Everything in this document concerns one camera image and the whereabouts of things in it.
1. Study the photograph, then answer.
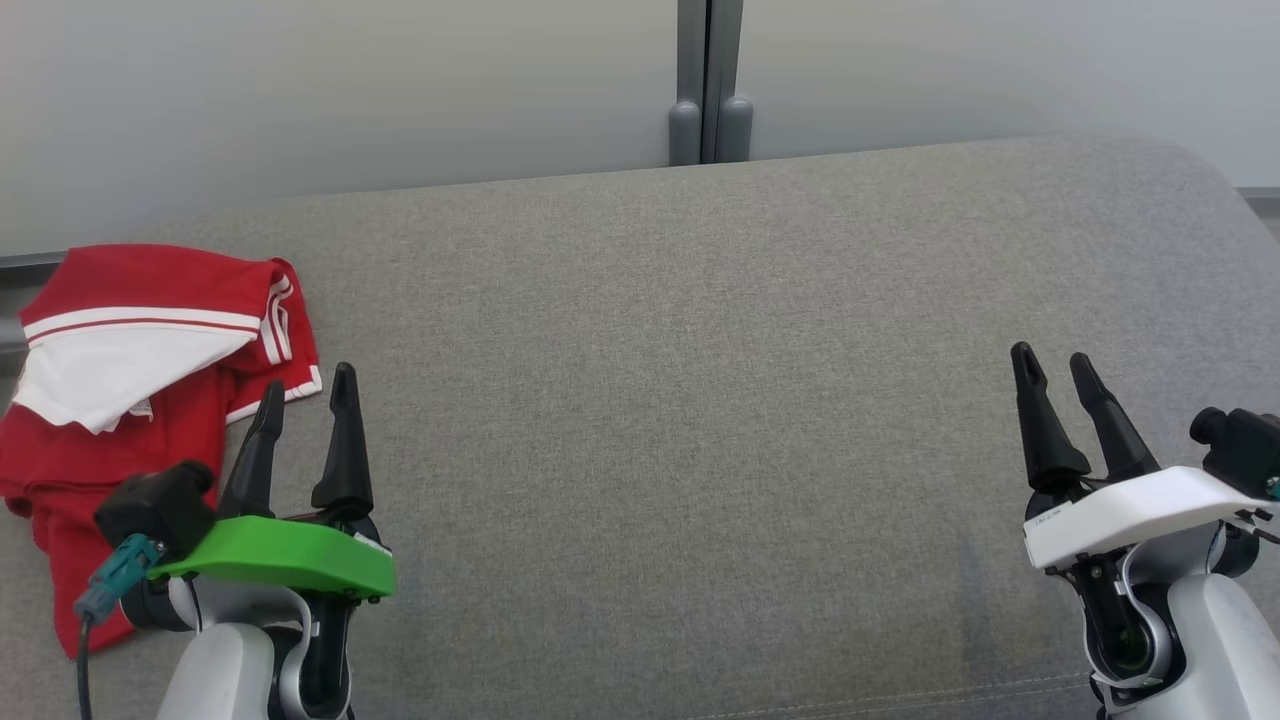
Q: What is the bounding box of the red shorts white trim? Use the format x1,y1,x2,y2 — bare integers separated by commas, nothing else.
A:
0,350,324,661

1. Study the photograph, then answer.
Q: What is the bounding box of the teal plug left camera cable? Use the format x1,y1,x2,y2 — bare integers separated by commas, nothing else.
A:
74,534,167,720

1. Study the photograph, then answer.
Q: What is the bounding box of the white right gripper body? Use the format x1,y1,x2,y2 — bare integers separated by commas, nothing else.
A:
1022,465,1280,693

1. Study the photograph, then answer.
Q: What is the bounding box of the grey partition post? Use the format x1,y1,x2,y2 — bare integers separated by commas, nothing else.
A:
667,0,754,167

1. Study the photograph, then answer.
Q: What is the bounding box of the grey fabric sofa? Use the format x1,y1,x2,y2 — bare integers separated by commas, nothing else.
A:
0,135,1280,720

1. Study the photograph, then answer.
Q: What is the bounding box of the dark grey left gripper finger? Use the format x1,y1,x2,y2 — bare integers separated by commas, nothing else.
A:
218,380,287,521
311,362,377,519

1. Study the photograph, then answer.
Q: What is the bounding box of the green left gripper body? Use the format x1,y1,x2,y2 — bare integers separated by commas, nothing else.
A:
150,510,397,719

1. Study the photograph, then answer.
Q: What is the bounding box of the red basketball jersey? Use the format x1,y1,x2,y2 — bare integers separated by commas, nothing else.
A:
10,244,323,437

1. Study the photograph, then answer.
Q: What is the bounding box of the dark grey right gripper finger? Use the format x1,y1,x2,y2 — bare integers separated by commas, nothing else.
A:
1010,342,1093,493
1069,352,1162,483

